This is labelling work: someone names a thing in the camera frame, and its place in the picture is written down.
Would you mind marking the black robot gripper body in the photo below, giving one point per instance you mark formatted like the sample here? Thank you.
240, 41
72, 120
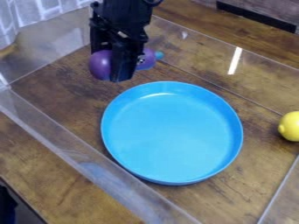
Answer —
126, 17

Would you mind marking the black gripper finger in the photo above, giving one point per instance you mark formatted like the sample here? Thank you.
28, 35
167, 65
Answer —
126, 53
99, 39

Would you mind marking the purple toy eggplant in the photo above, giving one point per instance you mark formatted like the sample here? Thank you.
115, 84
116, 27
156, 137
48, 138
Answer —
100, 63

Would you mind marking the blue round tray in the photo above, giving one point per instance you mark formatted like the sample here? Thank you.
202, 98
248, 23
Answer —
171, 132

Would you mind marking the white patterned curtain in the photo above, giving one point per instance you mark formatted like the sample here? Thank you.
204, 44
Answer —
19, 13

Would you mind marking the yellow lemon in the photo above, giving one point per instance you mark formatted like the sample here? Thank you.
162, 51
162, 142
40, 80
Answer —
289, 126

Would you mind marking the clear acrylic enclosure wall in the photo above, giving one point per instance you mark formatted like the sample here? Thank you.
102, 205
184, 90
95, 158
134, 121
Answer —
54, 159

